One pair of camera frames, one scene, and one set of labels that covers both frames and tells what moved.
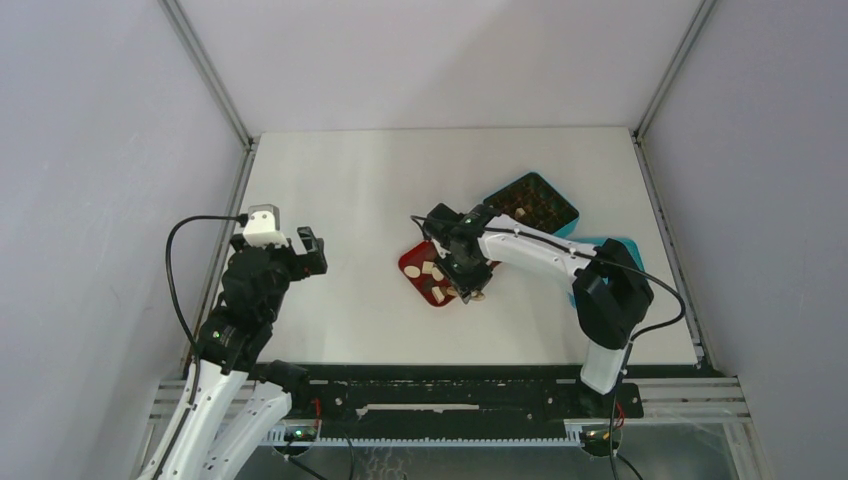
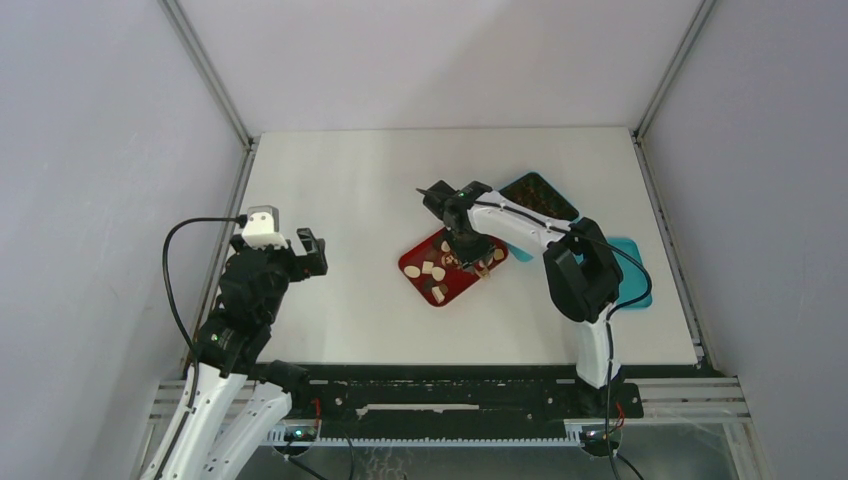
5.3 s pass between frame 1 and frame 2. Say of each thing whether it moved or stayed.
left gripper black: stayed
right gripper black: moved
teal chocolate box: stayed
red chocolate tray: stayed
